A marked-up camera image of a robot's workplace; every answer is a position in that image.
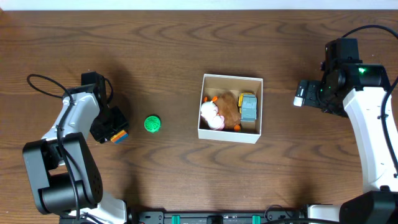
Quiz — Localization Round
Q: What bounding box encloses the colourful puzzle cube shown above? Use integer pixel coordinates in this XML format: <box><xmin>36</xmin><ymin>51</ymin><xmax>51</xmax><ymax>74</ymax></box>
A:
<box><xmin>111</xmin><ymin>129</ymin><xmax>128</xmax><ymax>144</ymax></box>

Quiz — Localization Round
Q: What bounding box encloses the green round plastic toy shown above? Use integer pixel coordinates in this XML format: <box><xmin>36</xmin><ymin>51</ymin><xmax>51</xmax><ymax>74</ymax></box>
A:
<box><xmin>144</xmin><ymin>115</ymin><xmax>162</xmax><ymax>133</ymax></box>

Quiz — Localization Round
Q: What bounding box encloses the yellow grey toy truck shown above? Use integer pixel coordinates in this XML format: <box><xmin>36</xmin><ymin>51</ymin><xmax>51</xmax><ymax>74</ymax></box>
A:
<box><xmin>238</xmin><ymin>93</ymin><xmax>257</xmax><ymax>122</ymax></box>

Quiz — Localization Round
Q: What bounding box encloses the white cardboard box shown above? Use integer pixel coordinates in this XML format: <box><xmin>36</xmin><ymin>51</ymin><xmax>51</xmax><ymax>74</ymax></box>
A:
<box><xmin>198</xmin><ymin>74</ymin><xmax>263</xmax><ymax>144</ymax></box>

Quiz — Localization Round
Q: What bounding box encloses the brown plush toy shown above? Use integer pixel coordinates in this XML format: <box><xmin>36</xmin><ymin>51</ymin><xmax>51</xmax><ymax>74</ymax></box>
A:
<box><xmin>215</xmin><ymin>91</ymin><xmax>241</xmax><ymax>132</ymax></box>

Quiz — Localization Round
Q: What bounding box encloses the pink white plush toy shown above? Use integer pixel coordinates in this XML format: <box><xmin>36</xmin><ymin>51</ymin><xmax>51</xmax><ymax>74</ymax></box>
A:
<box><xmin>200</xmin><ymin>96</ymin><xmax>225</xmax><ymax>131</ymax></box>

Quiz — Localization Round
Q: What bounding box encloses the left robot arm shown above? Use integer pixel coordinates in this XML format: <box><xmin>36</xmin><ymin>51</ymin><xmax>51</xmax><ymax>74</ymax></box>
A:
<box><xmin>22</xmin><ymin>72</ymin><xmax>134</xmax><ymax>224</ymax></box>

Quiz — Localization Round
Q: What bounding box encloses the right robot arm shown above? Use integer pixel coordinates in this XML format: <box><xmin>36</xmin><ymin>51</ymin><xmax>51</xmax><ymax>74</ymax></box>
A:
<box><xmin>294</xmin><ymin>38</ymin><xmax>397</xmax><ymax>223</ymax></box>

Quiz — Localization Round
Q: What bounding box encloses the left black cable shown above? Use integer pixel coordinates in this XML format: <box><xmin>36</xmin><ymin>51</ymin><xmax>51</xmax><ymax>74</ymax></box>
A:
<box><xmin>26</xmin><ymin>73</ymin><xmax>114</xmax><ymax>224</ymax></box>

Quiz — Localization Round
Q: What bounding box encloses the black cable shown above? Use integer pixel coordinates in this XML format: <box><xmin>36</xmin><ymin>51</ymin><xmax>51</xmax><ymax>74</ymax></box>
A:
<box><xmin>26</xmin><ymin>73</ymin><xmax>114</xmax><ymax>224</ymax></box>
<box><xmin>341</xmin><ymin>24</ymin><xmax>398</xmax><ymax>178</ymax></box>

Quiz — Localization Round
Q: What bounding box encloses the right black cable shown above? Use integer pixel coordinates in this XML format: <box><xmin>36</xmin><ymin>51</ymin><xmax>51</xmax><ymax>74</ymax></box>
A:
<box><xmin>341</xmin><ymin>24</ymin><xmax>398</xmax><ymax>178</ymax></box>

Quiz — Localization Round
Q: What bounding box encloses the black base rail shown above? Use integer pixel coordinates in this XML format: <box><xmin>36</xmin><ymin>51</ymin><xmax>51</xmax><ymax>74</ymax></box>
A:
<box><xmin>124</xmin><ymin>207</ymin><xmax>305</xmax><ymax>224</ymax></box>

